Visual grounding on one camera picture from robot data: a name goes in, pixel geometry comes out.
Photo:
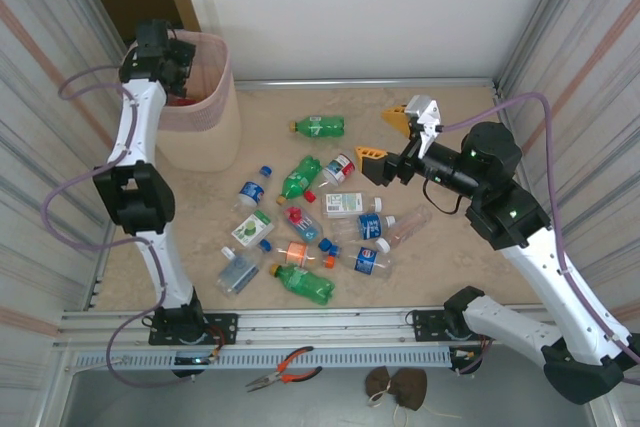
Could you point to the clear bottle red white label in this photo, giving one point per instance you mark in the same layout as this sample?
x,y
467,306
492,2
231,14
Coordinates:
x,y
340,168

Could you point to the clear bottle white green label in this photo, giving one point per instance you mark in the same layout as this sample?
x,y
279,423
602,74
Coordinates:
x,y
345,203

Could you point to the green soda bottle yellow cap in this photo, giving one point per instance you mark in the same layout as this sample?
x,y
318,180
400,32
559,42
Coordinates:
x,y
320,127
300,177

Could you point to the clear bottle blue label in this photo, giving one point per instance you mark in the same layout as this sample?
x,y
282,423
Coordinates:
x,y
369,226

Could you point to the clear pinkish bottle white cap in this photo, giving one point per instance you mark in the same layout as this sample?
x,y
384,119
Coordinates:
x,y
407,227

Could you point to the blue-tinted bottle pink label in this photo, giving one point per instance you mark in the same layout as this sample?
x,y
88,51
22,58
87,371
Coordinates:
x,y
302,224

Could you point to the clear bottle blue round logo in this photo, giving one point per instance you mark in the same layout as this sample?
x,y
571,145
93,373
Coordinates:
x,y
367,260

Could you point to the small bottle blue label cap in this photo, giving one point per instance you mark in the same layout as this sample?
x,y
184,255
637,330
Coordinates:
x,y
251,191

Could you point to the bottle lime picture label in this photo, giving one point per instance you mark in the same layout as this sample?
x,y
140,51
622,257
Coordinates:
x,y
252,228

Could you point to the blue-tinted clear bottle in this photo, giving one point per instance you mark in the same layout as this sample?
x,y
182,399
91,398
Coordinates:
x,y
237,272

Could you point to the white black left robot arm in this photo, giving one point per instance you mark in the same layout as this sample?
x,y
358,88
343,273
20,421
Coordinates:
x,y
142,112

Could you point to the beige slatted waste bin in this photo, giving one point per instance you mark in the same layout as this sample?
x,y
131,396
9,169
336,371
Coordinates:
x,y
210,147

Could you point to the clear bottle orange label cap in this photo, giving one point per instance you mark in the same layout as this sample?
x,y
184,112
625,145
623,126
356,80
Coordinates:
x,y
297,253

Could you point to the green soda bottle orange cap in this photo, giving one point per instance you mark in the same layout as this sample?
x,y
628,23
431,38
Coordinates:
x,y
305,286

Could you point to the brown cloth pouch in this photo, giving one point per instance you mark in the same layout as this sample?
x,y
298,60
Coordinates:
x,y
379,381
411,387

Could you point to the aluminium table edge rail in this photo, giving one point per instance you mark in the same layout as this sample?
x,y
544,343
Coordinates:
x,y
365,83

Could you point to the long aluminium mounting rail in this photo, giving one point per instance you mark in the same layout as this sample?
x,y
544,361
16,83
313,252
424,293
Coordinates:
x,y
325,321

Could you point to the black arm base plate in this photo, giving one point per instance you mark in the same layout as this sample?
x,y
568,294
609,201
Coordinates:
x,y
225,327
425,324

